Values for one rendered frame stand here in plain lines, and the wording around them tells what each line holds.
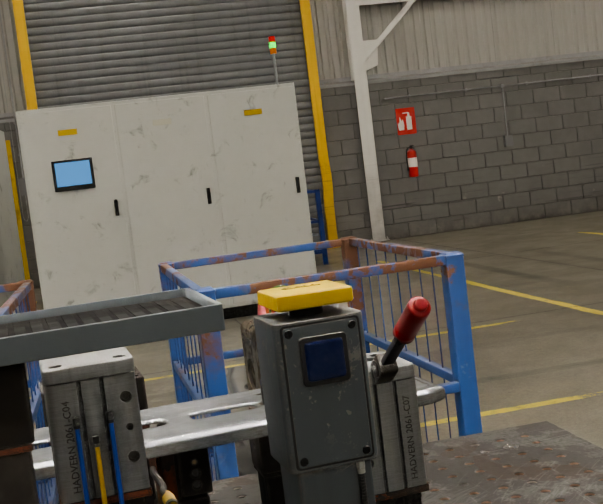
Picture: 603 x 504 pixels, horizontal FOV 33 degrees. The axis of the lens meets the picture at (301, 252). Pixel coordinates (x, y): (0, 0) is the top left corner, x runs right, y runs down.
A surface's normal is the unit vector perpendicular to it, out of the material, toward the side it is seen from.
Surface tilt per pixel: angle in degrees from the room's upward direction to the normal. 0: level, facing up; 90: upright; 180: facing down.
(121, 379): 90
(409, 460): 90
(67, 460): 90
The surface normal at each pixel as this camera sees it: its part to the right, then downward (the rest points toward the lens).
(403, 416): 0.27, 0.04
